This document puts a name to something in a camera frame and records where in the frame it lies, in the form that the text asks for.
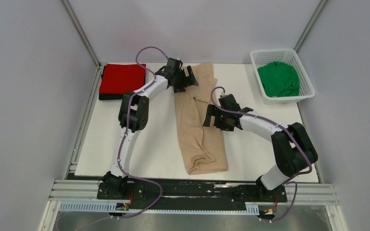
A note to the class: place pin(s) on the folded black t shirt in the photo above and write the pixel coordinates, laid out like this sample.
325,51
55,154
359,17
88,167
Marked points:
108,96

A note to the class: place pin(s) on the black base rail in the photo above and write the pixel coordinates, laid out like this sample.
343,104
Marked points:
196,195

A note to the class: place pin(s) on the aluminium frame post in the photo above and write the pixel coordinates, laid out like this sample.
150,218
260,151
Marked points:
310,24
80,31

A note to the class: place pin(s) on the white slotted cable duct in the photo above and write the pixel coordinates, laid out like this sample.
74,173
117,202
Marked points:
109,207

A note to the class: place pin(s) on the folded red t shirt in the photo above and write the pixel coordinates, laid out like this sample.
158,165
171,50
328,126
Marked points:
123,78

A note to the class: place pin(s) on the beige t shirt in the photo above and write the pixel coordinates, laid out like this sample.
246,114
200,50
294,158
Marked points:
202,148

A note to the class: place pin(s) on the white plastic basket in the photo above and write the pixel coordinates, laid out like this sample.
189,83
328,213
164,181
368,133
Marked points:
263,57

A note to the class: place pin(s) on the green t shirt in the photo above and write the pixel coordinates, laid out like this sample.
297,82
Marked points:
279,80

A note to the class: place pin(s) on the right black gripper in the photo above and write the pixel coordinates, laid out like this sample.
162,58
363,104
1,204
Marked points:
212,111

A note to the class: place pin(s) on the left aluminium frame post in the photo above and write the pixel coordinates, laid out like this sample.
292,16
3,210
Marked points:
80,31

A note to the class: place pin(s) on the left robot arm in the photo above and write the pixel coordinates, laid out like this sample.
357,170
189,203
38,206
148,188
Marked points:
133,118

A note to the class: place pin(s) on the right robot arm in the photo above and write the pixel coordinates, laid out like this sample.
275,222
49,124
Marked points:
293,150

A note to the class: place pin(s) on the right aluminium frame post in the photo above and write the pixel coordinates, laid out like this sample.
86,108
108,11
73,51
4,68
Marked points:
310,24

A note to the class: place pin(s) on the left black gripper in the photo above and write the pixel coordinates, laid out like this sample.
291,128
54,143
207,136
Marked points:
187,81

